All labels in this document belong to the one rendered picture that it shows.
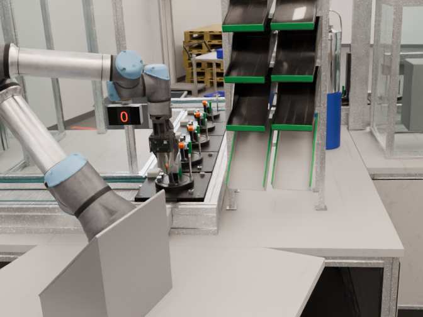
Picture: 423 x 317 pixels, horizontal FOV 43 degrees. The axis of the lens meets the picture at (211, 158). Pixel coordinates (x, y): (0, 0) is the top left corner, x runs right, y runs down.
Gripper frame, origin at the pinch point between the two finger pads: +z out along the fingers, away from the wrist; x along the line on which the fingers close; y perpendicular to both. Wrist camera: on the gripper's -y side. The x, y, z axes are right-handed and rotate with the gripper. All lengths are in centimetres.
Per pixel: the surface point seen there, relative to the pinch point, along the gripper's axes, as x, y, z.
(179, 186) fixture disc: 2.5, -5.5, 8.4
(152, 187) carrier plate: -8.1, -9.3, 10.1
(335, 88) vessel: 64, -87, -6
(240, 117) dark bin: 24.2, -11.1, -14.4
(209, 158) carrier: 9.0, -40.2, 10.9
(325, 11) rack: 53, -17, -47
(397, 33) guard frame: 87, -71, -32
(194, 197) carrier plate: 8.5, 0.2, 10.2
